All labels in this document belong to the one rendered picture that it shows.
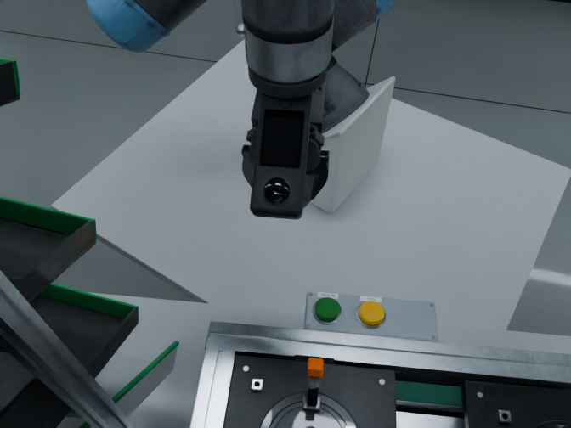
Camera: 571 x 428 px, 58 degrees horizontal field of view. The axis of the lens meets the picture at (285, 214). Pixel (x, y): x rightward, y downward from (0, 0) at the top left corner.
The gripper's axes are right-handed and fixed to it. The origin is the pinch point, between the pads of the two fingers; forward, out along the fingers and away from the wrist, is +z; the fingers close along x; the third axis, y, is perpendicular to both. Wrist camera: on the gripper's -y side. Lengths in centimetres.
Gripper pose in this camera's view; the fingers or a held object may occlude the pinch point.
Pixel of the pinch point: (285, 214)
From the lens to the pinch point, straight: 60.8
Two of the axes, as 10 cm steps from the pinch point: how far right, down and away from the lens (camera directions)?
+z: 0.0, 6.0, 8.0
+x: -9.9, -0.8, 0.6
